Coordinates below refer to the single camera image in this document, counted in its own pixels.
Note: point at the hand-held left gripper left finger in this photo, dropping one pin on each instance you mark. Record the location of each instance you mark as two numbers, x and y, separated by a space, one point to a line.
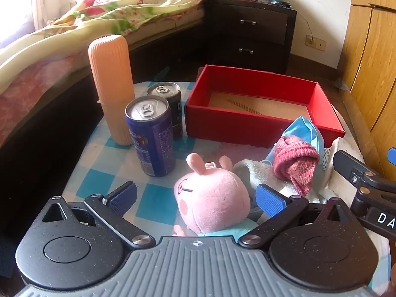
123 196

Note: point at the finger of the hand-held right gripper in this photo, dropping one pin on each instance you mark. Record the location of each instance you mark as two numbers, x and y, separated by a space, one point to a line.
393 154
346 164

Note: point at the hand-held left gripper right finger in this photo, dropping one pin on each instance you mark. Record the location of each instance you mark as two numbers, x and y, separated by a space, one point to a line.
270 202

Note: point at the white fluffy towel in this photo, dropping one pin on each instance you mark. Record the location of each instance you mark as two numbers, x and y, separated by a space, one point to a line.
256 173

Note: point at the pink knitted sock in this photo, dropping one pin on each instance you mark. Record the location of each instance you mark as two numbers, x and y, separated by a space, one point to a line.
294 161

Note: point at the blue face mask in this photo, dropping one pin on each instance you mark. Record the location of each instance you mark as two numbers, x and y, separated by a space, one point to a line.
304 130

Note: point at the pink pig plush toy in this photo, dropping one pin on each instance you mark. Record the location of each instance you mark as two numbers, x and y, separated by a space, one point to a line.
213 198

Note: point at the red cardboard box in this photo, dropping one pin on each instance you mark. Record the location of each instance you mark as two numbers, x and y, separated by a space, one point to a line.
210 123

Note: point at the white packet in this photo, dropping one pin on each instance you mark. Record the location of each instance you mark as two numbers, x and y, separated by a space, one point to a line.
335 188

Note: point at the blue white checkered tablecloth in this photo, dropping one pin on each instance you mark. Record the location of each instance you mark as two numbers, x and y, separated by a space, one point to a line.
92 176

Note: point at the blue drink can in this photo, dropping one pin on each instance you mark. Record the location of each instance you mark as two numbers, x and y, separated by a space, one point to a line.
151 142

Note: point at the clear plastic bag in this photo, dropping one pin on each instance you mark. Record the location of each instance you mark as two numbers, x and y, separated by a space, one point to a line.
341 84

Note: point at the wooden wardrobe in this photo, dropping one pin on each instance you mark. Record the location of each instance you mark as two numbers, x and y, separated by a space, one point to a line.
371 68

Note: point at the dark drink can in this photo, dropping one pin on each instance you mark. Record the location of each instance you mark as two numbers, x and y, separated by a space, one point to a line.
174 111

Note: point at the dark wooden bed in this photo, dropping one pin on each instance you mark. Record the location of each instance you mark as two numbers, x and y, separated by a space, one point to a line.
46 123

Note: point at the orange ribbed cylinder case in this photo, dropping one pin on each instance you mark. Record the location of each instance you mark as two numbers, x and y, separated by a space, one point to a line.
108 83

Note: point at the pink floral bed sheet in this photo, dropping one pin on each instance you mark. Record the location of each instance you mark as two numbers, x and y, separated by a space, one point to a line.
24 96

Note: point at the dark wooden nightstand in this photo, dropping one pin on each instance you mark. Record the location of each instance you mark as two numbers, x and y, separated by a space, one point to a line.
256 37

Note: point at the floral quilt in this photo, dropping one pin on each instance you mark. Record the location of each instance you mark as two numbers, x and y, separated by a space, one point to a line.
123 9

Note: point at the wall socket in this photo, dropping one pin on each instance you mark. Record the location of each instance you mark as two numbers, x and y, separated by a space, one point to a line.
315 43

